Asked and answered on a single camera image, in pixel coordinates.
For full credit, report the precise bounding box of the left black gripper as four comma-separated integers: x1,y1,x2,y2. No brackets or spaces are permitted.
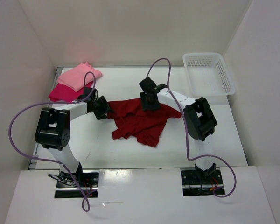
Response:
91,96,114,120

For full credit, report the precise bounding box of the dark red t shirt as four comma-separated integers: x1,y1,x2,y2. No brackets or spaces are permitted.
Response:
107,98,181,147

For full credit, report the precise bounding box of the light pink t shirt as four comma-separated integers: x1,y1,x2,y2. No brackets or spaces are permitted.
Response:
57,62,102,92

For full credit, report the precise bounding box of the magenta red t shirt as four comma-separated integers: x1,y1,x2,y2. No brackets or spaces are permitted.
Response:
49,84,84,102

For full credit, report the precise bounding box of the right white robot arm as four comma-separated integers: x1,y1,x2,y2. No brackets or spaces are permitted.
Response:
139,77,217,183

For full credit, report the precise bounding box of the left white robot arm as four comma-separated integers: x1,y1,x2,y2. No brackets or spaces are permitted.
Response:
35,87,112,187

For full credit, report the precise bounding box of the white plastic basket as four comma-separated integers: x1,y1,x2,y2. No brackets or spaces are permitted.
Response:
182,52,236,97

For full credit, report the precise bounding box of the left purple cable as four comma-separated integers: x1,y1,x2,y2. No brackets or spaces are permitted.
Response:
8,71,98,212

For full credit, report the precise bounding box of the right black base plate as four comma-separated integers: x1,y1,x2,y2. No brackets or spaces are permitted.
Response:
180,168,225,196

